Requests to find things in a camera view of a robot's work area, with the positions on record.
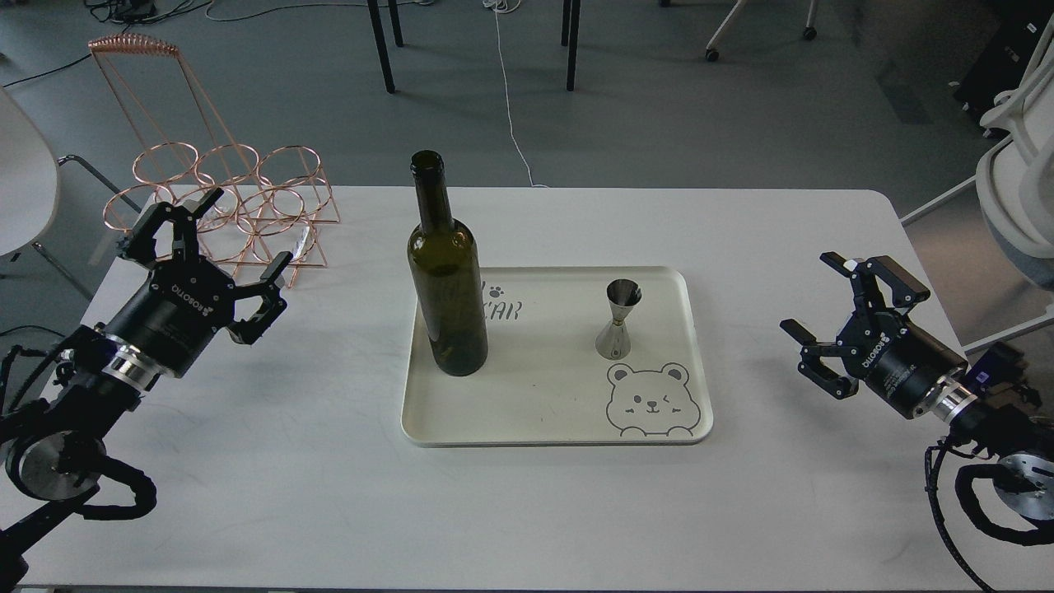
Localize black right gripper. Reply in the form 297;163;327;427
779;251;968;419

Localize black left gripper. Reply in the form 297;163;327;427
104;187;294;380

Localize steel double jigger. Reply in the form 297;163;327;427
596;278;642;360

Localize dark green wine bottle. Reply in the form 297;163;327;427
407;150;488;376

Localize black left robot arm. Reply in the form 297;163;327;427
2;187;292;592

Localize white chair left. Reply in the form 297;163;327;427
1;91;119;300

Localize white office chair right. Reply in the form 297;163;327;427
899;16;1054;357

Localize black box on floor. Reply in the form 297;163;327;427
954;1;1052;124

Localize white chair base casters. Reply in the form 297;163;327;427
652;1;823;63

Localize cream bear serving tray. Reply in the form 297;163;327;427
401;266;714;446

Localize black table legs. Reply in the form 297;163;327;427
366;0;582;95

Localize copper wire bottle rack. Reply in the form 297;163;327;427
89;33;341;285

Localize white floor cable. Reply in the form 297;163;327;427
483;0;549;189

